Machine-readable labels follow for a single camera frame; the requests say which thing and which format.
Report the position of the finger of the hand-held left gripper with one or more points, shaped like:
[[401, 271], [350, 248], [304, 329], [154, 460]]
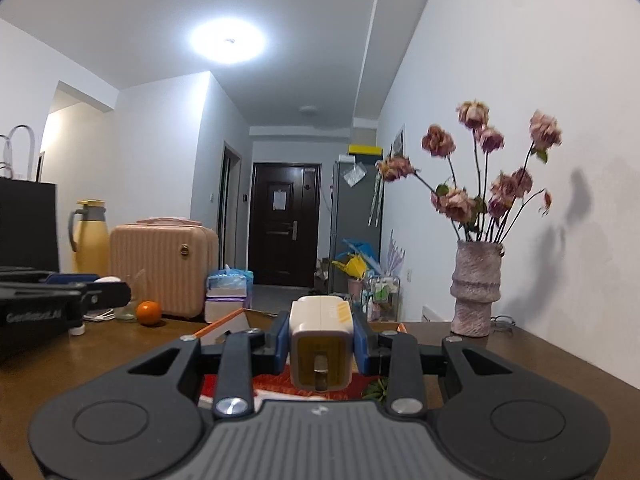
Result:
[[70, 277], [107, 295]]

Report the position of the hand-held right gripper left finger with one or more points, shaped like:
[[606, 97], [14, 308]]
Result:
[[281, 342]]

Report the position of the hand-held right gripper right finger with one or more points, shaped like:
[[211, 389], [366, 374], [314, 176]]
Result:
[[360, 347]]

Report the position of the small white yellow box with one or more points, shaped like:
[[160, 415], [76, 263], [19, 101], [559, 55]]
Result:
[[320, 327]]

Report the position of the red orange cardboard box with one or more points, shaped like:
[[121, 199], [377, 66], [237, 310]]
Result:
[[227, 322]]

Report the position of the clear drinking glass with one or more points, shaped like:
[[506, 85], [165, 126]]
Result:
[[125, 310]]

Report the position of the yellow thermos jug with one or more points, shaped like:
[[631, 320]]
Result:
[[92, 245]]

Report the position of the orange fruit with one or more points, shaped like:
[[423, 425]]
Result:
[[148, 313]]

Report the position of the clear storage container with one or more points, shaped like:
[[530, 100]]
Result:
[[384, 297]]

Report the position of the pink ribbed suitcase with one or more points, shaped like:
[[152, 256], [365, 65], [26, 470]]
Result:
[[162, 270]]

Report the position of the purple tissue pack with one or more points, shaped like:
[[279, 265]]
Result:
[[225, 307]]

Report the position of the black paper bag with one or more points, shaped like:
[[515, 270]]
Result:
[[27, 225]]

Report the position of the yellow watering can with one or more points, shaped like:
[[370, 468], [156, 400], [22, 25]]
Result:
[[354, 266]]

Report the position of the dark brown door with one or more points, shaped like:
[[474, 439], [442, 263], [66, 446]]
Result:
[[282, 250]]

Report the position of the pink ribbed vase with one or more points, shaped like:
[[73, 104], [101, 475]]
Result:
[[475, 290]]

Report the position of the grey refrigerator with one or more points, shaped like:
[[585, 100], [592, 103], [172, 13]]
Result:
[[352, 215]]

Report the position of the dried pink flowers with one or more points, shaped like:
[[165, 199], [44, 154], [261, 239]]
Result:
[[472, 195]]

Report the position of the yellow flat box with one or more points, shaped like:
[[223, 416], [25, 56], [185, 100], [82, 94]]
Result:
[[365, 150]]

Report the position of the round ceiling lamp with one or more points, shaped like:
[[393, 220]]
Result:
[[227, 41]]

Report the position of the wall poster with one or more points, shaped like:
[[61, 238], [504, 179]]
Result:
[[398, 142]]

